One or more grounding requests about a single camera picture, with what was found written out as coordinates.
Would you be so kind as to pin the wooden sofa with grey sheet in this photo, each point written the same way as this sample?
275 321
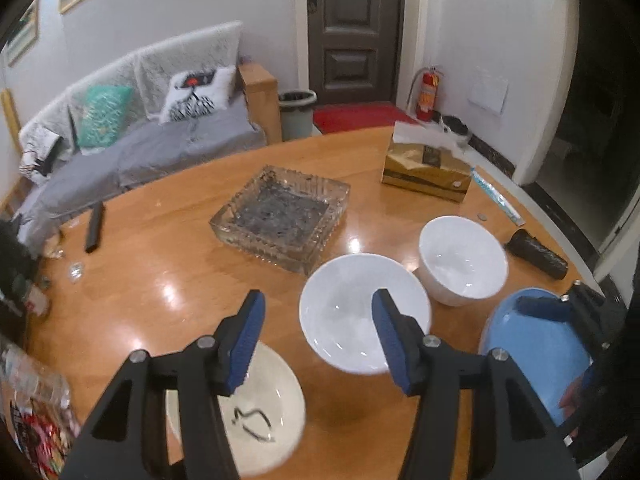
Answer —
150 150

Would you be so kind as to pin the square glass ashtray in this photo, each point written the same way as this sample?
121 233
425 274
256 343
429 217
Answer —
280 212

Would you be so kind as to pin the person's right hand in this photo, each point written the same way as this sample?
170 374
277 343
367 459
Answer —
570 397

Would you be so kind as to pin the red fire extinguisher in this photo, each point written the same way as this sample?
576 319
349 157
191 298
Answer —
429 94

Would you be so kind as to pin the colourful printed packets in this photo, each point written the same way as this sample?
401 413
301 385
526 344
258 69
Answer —
37 432

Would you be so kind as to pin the small white bowl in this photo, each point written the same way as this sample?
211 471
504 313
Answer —
462 260

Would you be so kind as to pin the grey green trash bin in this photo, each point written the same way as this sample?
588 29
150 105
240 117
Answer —
296 115

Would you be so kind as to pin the black bag roll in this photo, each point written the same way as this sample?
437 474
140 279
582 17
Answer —
536 255

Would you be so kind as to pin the clear plastic bottle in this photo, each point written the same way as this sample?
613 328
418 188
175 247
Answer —
30 375

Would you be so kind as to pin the white blue tube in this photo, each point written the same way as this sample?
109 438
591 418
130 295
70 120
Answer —
497 196

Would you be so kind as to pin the white wall paper sheet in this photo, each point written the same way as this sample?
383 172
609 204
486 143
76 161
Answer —
487 91

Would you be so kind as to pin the cream plate with black drawing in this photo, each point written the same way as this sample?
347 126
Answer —
272 410

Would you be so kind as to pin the small framed wall picture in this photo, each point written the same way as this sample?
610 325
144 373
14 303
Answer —
22 35

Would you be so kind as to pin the black remote control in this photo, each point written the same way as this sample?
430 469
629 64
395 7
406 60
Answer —
95 227

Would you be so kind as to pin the golden tissue box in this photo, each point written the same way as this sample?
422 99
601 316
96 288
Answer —
425 170

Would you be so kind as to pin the teal patterned pillow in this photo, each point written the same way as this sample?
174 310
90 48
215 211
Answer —
102 115

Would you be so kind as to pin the large white bowl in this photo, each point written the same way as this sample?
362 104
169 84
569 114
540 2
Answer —
350 322

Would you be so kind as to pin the white fluffy sofa throw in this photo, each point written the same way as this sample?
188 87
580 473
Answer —
165 65

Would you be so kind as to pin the white pillow with black print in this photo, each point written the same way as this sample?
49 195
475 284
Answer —
197 92

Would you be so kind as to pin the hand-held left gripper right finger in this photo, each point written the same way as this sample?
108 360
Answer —
394 350

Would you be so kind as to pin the red door mat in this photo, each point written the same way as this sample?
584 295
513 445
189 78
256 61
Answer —
360 116

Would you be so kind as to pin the blue plate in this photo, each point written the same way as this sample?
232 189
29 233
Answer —
535 355

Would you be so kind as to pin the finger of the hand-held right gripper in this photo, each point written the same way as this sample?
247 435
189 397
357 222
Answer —
545 308

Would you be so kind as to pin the black white printed cushion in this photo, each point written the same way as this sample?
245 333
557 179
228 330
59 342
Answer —
40 152

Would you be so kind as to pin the crumpled clear wrapper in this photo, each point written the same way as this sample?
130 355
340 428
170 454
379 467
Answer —
75 270

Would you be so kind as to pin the dark panelled door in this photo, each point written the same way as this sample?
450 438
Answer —
352 30

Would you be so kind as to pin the dark round floor object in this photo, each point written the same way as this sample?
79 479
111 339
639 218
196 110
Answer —
456 127

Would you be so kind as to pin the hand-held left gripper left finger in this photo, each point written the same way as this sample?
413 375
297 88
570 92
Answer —
244 347

